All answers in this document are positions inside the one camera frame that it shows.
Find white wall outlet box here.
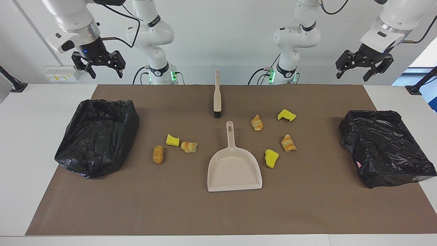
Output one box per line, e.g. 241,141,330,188
45,66,82,82

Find brown toy bread roll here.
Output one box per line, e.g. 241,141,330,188
153,146,165,164

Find black bag bin pink patch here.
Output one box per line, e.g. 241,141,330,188
339,110,437,189

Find bright window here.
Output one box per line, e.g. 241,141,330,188
408,40,437,69

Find black trash bag bin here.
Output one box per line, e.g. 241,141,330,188
55,99,140,179

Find beige brush black bristles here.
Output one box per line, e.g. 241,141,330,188
213,71,222,118

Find brown table mat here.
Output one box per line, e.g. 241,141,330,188
26,84,437,236

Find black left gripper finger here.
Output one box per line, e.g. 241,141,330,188
363,55,394,82
335,50,359,80

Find black clamp stand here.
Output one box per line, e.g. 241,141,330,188
0,66,28,93
405,67,437,95

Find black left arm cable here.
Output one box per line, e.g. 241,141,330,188
319,0,437,44

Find beige plastic dustpan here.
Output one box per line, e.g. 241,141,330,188
207,121,263,192

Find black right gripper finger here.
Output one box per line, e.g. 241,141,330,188
72,51,96,79
107,50,126,79

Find notched yellow sponge piece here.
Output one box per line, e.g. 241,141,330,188
277,109,297,122

